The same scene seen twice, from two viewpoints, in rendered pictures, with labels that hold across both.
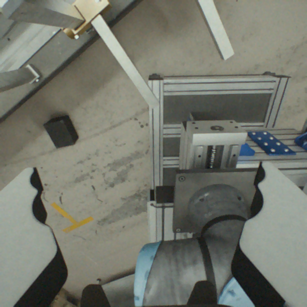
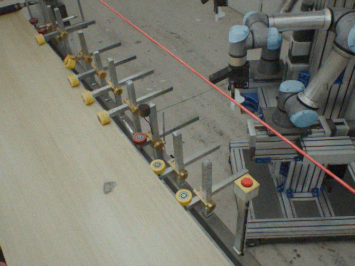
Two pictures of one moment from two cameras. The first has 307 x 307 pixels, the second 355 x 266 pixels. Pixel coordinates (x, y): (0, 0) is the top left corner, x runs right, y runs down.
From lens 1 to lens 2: 1.59 m
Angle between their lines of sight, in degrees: 55
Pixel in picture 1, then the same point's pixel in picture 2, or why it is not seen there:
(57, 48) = (221, 232)
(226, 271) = (285, 95)
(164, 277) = (292, 108)
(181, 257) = (287, 108)
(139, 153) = (336, 259)
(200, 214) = (283, 118)
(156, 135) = (297, 224)
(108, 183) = not seen: outside the picture
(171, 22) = not seen: hidden behind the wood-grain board
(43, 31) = not seen: hidden behind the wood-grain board
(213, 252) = (283, 101)
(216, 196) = (274, 116)
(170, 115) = (273, 214)
